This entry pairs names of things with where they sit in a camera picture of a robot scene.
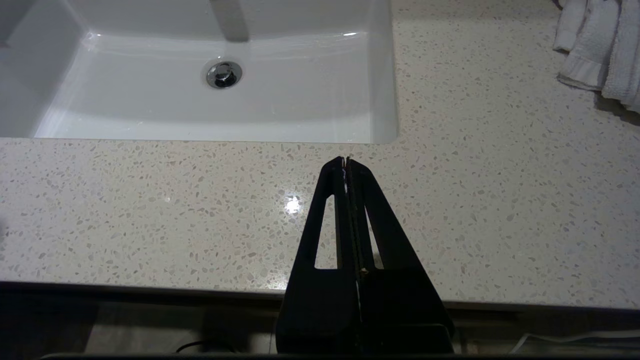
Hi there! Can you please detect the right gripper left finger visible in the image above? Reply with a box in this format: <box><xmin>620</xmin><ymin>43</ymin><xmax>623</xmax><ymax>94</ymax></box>
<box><xmin>276</xmin><ymin>156</ymin><xmax>362</xmax><ymax>353</ymax></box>

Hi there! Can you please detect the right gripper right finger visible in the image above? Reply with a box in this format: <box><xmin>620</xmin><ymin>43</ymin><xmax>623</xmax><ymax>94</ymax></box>
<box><xmin>348</xmin><ymin>158</ymin><xmax>456</xmax><ymax>353</ymax></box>

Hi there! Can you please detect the white ceramic sink basin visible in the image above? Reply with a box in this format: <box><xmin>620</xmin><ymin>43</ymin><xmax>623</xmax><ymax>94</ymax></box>
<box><xmin>0</xmin><ymin>0</ymin><xmax>401</xmax><ymax>146</ymax></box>

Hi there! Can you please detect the chrome drain stopper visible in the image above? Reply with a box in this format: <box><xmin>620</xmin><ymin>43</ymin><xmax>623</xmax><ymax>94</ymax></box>
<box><xmin>206</xmin><ymin>59</ymin><xmax>244</xmax><ymax>90</ymax></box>

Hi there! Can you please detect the white towel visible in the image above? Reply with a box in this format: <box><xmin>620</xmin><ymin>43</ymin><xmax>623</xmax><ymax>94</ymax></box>
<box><xmin>552</xmin><ymin>0</ymin><xmax>640</xmax><ymax>113</ymax></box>

